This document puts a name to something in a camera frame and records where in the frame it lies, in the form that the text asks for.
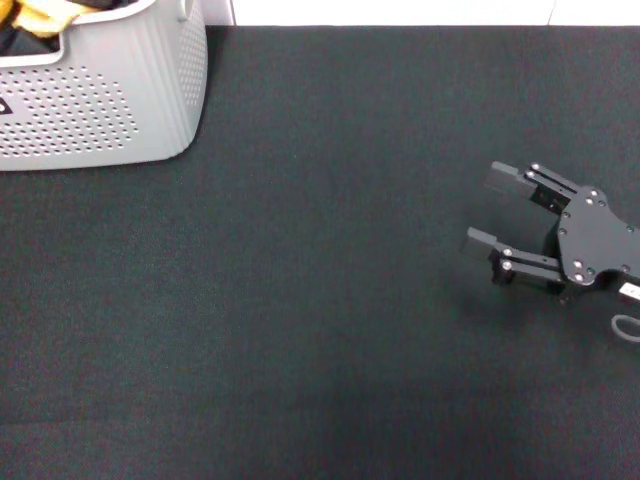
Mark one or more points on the grey perforated plastic storage basket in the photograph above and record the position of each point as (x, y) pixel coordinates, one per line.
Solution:
(100, 100)

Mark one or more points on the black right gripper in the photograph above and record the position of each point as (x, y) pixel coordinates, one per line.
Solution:
(595, 235)

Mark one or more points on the black tablecloth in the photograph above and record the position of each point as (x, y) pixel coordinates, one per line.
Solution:
(300, 300)

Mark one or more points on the yellow towel with black trim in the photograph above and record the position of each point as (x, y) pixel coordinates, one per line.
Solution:
(37, 20)

